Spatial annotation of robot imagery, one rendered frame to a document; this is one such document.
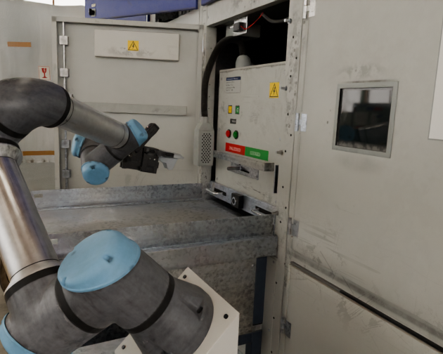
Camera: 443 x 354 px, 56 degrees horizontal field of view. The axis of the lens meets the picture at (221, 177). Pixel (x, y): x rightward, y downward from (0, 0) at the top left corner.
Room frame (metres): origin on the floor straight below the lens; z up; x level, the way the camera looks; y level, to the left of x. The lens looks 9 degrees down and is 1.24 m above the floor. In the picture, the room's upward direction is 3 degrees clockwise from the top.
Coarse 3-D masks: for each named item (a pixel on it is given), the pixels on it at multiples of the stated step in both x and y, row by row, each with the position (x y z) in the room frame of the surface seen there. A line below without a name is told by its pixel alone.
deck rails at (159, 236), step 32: (32, 192) 1.46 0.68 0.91; (64, 192) 1.51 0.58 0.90; (96, 192) 1.57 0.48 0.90; (128, 192) 1.62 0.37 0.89; (160, 192) 1.68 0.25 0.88; (192, 192) 1.75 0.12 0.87; (160, 224) 1.11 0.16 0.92; (192, 224) 1.15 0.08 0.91; (224, 224) 1.20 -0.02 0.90; (256, 224) 1.25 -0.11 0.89; (64, 256) 0.99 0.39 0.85
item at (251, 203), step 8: (216, 184) 1.73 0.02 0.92; (224, 192) 1.66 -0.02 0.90; (232, 192) 1.60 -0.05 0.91; (240, 192) 1.55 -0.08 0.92; (224, 200) 1.65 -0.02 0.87; (248, 200) 1.48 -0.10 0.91; (256, 200) 1.44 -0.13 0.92; (248, 208) 1.48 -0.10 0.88; (256, 208) 1.43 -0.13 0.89; (264, 208) 1.38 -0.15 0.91; (272, 208) 1.34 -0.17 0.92
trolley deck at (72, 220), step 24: (48, 216) 1.38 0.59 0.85; (72, 216) 1.39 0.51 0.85; (96, 216) 1.40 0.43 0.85; (120, 216) 1.42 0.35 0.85; (144, 216) 1.43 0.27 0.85; (168, 216) 1.44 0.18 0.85; (192, 216) 1.46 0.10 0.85; (216, 216) 1.47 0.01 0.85; (240, 240) 1.21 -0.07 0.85; (264, 240) 1.23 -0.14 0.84; (168, 264) 1.08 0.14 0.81; (192, 264) 1.12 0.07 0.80
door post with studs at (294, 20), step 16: (288, 32) 1.27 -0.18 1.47; (288, 48) 1.27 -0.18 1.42; (288, 64) 1.26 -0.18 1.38; (288, 80) 1.25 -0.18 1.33; (288, 96) 1.25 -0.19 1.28; (288, 112) 1.24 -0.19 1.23; (288, 128) 1.24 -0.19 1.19; (288, 144) 1.23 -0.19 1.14; (288, 160) 1.23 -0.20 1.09; (288, 176) 1.22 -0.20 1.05; (288, 192) 1.22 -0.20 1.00; (272, 336) 1.24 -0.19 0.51; (272, 352) 1.24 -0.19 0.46
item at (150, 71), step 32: (64, 32) 1.78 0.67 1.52; (96, 32) 1.78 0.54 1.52; (128, 32) 1.79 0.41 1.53; (160, 32) 1.80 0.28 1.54; (192, 32) 1.84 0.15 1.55; (64, 64) 1.78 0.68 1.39; (96, 64) 1.81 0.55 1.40; (128, 64) 1.82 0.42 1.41; (160, 64) 1.83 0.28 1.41; (192, 64) 1.84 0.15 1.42; (96, 96) 1.81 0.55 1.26; (128, 96) 1.82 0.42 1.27; (160, 96) 1.83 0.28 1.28; (192, 96) 1.84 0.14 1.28; (160, 128) 1.83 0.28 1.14; (192, 128) 1.84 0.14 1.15; (64, 160) 1.80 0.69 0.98; (192, 160) 1.84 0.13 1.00
